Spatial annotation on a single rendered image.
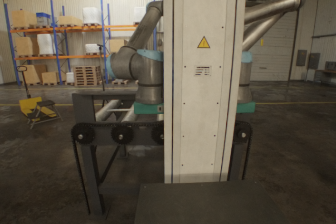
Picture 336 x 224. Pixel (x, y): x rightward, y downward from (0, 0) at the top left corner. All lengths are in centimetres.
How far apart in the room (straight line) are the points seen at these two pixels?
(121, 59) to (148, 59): 17
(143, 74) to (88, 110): 62
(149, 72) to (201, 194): 60
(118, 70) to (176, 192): 66
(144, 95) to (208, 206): 56
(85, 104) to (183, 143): 79
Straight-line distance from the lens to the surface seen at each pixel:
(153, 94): 81
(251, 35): 117
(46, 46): 1084
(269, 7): 110
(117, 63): 91
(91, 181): 158
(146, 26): 113
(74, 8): 1185
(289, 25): 1305
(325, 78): 1265
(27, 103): 572
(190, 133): 79
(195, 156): 86
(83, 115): 132
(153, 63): 80
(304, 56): 1358
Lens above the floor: 140
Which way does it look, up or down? 14 degrees down
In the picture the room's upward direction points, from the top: straight up
